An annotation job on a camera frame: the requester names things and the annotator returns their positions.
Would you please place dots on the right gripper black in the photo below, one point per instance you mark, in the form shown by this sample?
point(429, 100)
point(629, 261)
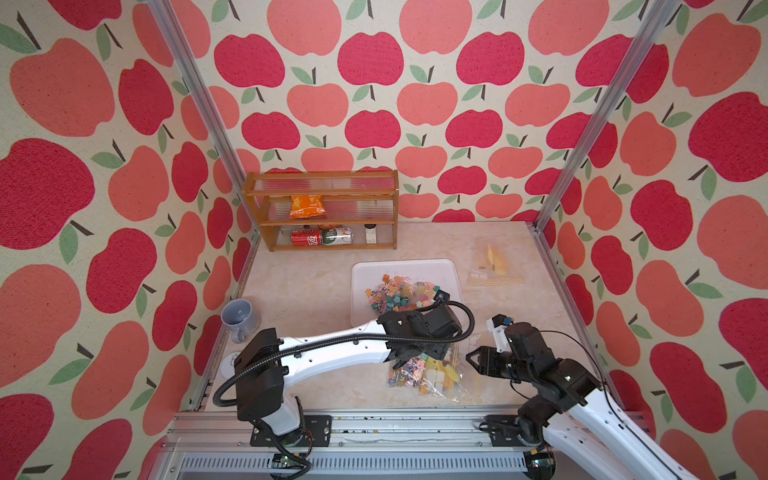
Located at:
point(483, 360)

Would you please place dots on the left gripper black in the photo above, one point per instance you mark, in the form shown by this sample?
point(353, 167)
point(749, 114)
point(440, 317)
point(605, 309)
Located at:
point(442, 350)

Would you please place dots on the ziploc bag of colourful candies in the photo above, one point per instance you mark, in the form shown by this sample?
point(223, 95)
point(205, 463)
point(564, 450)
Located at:
point(492, 265)

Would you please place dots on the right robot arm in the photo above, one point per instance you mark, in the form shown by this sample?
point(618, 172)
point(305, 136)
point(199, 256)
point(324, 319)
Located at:
point(572, 411)

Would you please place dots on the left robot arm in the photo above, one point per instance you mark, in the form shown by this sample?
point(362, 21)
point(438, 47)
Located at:
point(269, 364)

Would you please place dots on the poured candies pile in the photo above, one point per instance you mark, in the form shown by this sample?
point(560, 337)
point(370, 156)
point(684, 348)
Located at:
point(398, 293)

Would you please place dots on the ziploc bag of yellow candies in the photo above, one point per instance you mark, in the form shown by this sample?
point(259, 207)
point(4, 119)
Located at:
point(448, 379)

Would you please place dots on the orange snack bag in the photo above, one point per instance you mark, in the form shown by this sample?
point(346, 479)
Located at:
point(307, 207)

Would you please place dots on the white plastic tray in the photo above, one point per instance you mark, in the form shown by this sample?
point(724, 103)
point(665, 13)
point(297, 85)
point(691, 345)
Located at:
point(441, 272)

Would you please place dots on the small white bottle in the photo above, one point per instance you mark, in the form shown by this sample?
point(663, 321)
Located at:
point(371, 234)

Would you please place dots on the green soda can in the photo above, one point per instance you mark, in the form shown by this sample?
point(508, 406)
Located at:
point(338, 236)

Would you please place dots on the wooden shelf rack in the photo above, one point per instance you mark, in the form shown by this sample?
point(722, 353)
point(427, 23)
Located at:
point(342, 210)

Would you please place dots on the red soda can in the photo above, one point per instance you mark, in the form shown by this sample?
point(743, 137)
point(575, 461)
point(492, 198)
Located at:
point(306, 237)

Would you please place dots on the grey blue mug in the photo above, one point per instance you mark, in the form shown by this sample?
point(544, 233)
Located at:
point(240, 318)

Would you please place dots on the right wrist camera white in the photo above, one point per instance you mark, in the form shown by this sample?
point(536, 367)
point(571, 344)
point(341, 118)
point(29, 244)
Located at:
point(497, 327)

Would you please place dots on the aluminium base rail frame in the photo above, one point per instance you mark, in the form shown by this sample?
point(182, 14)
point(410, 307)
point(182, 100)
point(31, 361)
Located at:
point(406, 444)

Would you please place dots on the right aluminium corner post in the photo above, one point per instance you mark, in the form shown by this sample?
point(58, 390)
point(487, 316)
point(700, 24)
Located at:
point(655, 21)

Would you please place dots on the aluminium corner post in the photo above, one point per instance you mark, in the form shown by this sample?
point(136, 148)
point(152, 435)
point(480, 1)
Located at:
point(173, 34)
point(655, 21)

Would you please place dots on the left aluminium corner post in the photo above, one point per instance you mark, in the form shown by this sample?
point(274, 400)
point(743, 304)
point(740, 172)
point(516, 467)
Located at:
point(173, 34)

